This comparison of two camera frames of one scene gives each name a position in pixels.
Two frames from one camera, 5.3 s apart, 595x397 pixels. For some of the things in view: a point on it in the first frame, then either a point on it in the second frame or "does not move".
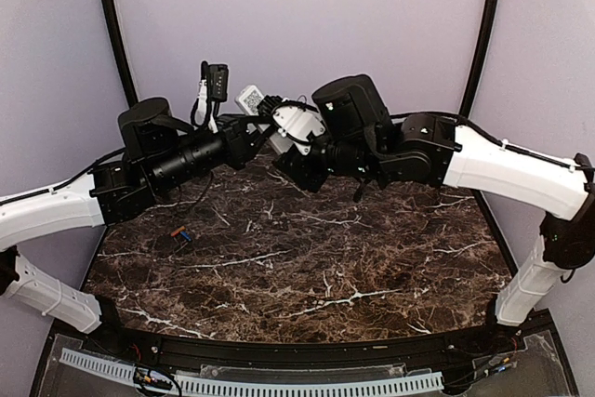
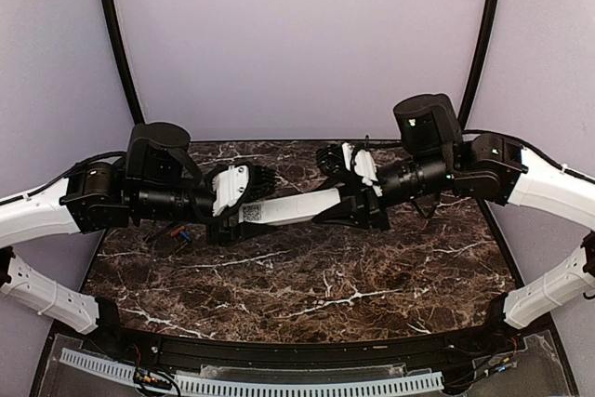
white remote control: x=248 y=98 -> x=284 y=209
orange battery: x=178 y=231 does not move
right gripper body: x=310 y=178 -> x=370 y=207
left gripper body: x=235 y=152 -> x=221 y=232
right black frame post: x=491 y=19 does not move
